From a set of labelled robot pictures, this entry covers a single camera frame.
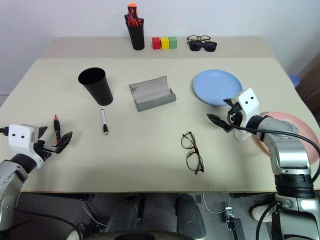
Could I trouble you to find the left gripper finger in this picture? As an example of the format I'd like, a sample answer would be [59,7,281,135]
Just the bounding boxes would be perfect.
[37,125,49,144]
[55,131,74,154]

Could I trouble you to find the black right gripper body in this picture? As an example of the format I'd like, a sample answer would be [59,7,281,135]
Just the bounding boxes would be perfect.
[223,102,244,133]

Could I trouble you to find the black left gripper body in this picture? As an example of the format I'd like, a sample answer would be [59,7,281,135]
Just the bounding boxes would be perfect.
[33,139,58,163]

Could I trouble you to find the red-tipped black pen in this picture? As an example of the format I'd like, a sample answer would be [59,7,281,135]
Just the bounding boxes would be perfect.
[52,114,62,145]

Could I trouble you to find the blue plate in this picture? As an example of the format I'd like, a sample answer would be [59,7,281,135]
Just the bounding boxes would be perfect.
[192,68,244,108]

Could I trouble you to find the open tortoiseshell glasses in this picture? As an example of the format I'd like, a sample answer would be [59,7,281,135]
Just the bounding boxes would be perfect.
[180,130,205,175]

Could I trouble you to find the white marker with black cap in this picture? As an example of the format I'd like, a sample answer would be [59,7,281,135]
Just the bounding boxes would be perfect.
[100,108,110,136]

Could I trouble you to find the empty black cup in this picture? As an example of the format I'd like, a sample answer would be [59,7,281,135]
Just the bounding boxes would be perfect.
[77,66,114,107]

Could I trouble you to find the pink plate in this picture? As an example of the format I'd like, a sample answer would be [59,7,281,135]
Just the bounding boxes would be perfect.
[253,111,320,166]

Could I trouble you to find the black sunglasses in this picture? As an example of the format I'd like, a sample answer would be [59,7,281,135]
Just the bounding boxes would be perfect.
[188,40,218,53]

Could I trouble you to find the blue stool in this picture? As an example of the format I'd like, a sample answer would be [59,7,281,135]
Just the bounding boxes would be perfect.
[288,73,301,89]

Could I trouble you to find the folded tortoiseshell glasses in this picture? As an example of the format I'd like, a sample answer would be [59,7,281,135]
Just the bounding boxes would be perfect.
[186,34,212,44]

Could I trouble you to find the open grey glasses case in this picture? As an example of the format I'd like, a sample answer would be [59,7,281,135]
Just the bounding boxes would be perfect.
[128,75,177,113]

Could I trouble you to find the green block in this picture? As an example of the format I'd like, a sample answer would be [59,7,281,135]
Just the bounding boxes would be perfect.
[168,36,179,50]

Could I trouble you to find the brown wooden furniture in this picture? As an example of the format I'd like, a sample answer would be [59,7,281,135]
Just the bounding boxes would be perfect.
[296,54,320,112]

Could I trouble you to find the dark rounded shape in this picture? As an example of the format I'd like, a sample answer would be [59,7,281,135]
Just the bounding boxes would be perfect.
[175,193,207,240]
[103,194,145,234]

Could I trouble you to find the white shoe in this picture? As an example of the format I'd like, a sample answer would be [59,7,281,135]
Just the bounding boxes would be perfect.
[249,202,274,223]

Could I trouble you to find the black pen holder cup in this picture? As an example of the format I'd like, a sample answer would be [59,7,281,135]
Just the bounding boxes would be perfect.
[126,22,146,51]

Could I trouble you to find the orange-tipped black tool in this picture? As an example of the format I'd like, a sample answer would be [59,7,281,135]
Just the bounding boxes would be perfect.
[127,2,138,16]

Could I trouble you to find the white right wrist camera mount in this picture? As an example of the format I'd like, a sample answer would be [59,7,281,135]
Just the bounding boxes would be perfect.
[230,87,261,141]

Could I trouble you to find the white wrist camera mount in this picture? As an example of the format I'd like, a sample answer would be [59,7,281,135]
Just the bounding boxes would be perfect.
[230,87,261,141]
[7,123,44,169]

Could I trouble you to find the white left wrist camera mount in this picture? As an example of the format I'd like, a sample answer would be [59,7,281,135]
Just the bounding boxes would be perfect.
[7,123,44,169]

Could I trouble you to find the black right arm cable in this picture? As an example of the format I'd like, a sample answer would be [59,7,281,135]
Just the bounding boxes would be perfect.
[231,117,320,182]

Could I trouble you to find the thin white cable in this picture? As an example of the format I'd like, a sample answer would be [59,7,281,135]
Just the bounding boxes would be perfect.
[81,199,107,227]

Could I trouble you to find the white floor cable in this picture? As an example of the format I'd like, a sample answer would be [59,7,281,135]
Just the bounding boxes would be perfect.
[201,192,231,215]

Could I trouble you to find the black metal bracket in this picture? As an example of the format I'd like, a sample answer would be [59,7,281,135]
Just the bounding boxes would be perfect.
[223,205,247,240]

